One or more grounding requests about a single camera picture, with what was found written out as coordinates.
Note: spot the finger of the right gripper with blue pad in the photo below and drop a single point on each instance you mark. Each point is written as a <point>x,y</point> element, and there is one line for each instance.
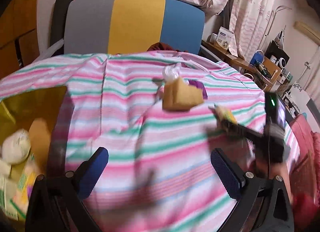
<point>241,131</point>

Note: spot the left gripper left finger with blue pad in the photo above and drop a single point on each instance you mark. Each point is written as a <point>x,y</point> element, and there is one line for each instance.
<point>75,186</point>

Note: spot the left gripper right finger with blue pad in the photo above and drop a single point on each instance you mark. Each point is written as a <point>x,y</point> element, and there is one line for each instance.
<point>261,204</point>

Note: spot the Weidan snack packet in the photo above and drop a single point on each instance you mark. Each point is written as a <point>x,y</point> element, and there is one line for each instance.
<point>223,115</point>

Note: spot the yellow sponge block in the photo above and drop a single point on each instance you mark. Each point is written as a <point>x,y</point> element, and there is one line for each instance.
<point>180,96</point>

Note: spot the white plastic ball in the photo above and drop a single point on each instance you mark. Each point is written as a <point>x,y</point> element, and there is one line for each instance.
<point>16,147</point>
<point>171,73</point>

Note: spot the purple candy wrapper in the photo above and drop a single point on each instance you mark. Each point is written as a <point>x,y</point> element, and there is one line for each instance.
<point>199,85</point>

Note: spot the blue round object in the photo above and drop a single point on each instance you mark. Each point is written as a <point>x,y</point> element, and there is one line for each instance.
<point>258,56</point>

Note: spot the gold metal tin tray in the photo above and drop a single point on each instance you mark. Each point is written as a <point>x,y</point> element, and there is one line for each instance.
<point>35,112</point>

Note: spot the striped pink green bedsheet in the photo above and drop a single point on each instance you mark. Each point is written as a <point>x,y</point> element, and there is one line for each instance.
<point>159,176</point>

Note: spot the white medicine box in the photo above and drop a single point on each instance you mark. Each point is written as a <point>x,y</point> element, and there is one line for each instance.
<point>224,38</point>

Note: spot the dark red cloth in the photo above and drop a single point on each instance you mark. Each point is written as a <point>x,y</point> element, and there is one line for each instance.
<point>160,47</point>

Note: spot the orange wooden wardrobe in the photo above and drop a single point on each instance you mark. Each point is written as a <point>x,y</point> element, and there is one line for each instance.
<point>19,42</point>

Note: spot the grey yellow blue chair back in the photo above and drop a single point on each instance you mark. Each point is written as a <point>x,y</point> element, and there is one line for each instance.
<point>131,26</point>

